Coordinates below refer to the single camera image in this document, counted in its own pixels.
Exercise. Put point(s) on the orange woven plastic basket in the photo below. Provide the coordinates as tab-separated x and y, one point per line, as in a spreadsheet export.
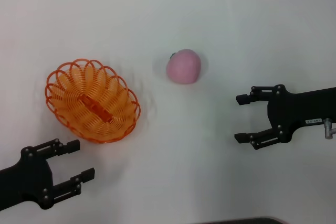
92	103

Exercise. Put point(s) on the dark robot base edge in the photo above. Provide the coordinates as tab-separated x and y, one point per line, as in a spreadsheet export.
249	221

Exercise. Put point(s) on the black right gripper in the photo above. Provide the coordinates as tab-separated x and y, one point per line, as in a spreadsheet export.
294	108

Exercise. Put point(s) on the pink plush peach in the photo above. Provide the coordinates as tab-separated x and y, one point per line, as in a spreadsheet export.
183	68

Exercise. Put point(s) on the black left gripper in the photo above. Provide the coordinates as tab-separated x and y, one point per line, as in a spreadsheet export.
26	176

